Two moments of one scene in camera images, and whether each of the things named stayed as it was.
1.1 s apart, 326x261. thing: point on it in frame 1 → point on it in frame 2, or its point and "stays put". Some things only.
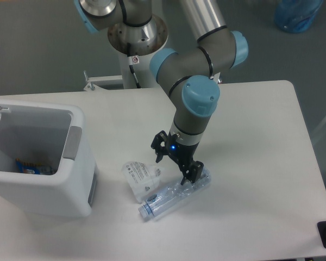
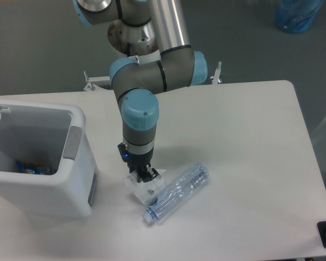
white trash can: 55,135 stays put
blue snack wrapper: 34,168 stays put
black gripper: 182,154 → 137,162
